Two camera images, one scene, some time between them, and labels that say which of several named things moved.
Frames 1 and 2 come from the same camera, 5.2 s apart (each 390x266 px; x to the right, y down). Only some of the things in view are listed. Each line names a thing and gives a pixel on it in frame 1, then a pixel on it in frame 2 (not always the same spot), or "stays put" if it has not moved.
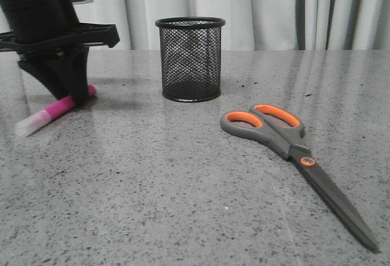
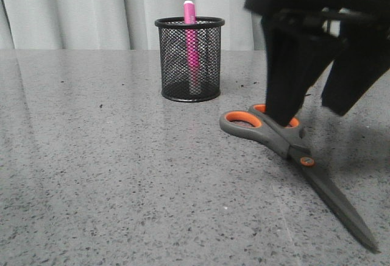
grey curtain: [261, 11] stays put
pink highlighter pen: [49, 113] → [192, 41]
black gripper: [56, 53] → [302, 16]
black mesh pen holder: [191, 52] stays put
